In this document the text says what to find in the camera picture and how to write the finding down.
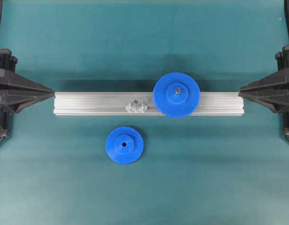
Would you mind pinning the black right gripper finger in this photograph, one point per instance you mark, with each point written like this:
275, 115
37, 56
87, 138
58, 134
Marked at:
274, 80
274, 101

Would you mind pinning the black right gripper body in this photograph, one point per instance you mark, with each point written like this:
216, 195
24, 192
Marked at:
283, 63

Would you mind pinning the small blue gear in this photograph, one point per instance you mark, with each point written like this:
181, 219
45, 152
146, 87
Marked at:
124, 145

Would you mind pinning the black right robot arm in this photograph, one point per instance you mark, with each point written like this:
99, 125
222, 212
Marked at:
273, 90

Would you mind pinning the aluminium extrusion rail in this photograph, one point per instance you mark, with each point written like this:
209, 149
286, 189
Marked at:
113, 103

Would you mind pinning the large blue gear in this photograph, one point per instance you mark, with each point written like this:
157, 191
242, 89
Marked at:
172, 104

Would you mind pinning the grey shaft mounting bracket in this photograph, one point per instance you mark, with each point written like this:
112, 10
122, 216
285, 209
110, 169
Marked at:
136, 107

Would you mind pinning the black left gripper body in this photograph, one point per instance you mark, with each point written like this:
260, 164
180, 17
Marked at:
8, 63

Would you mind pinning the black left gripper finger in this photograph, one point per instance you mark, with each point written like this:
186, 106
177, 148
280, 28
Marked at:
12, 80
16, 101

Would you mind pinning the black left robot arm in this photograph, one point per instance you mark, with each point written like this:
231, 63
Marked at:
4, 114

